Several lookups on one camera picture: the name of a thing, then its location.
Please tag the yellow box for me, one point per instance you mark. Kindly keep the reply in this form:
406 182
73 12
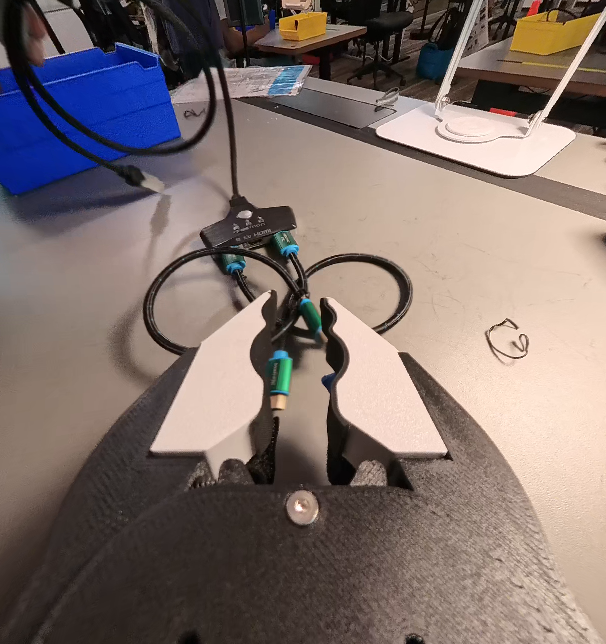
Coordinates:
549 32

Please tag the black hdmi switch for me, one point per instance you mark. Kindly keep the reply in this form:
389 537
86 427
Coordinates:
262 221

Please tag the clear plastic bag blue label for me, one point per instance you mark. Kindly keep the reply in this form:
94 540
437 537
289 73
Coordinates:
262 80

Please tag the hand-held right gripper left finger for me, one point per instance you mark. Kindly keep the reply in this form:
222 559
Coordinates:
217 397

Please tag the dark grey desk panel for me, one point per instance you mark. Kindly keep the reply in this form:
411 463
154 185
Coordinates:
333 105

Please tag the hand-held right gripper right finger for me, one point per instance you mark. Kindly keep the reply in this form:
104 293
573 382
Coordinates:
383 402

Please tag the small silver clip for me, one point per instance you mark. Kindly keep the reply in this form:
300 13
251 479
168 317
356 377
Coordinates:
387 95

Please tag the black office chair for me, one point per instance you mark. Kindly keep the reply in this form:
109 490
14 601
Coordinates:
383 25

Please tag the small yellow bin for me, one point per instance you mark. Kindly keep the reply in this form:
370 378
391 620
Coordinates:
303 25

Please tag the black twist tie loop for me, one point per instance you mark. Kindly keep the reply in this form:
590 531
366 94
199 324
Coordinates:
509 354
195 114

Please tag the blue trash bin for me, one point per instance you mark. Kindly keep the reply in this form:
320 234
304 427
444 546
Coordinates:
431 60

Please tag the white stand clear legs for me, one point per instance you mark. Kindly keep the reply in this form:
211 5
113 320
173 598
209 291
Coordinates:
484 146

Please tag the large blue plastic bin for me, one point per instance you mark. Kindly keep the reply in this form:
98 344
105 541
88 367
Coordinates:
81 115

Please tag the background work table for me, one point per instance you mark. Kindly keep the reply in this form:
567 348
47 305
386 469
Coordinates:
313 43
509 68

